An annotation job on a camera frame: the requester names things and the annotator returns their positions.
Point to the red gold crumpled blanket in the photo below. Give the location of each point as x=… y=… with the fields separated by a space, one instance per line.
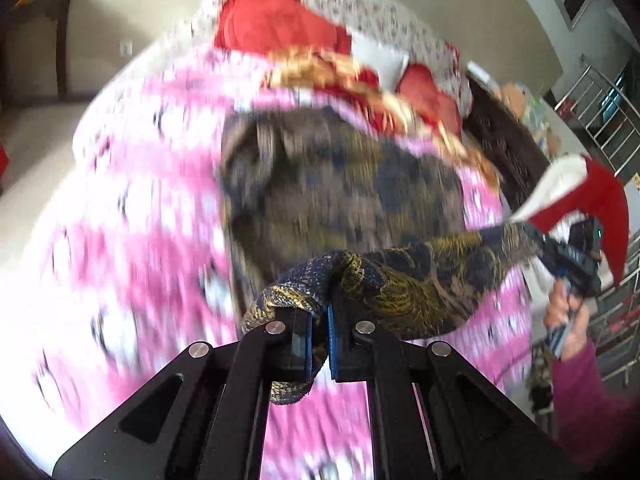
x=387 y=113

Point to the dark carved wooden headboard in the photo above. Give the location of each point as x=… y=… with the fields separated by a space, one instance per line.
x=507 y=144

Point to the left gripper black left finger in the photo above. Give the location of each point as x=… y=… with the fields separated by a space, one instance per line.
x=202 y=416

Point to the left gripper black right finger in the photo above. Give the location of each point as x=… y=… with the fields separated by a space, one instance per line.
x=432 y=414

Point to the dark floral patterned garment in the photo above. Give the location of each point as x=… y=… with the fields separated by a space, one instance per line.
x=314 y=207

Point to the person's right hand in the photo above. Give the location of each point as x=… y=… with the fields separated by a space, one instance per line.
x=571 y=316

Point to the metal stair railing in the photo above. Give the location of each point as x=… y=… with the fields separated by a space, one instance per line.
x=605 y=119

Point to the magenta sleeved forearm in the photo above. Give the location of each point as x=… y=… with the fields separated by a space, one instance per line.
x=593 y=424

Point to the white square pillow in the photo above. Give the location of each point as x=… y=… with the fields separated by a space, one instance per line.
x=387 y=62

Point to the small red heart pillow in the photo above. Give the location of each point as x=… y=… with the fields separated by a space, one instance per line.
x=417 y=87

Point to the large red heart pillow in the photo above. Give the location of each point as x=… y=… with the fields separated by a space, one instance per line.
x=264 y=26

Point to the dark wooden side table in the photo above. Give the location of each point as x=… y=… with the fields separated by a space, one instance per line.
x=34 y=53

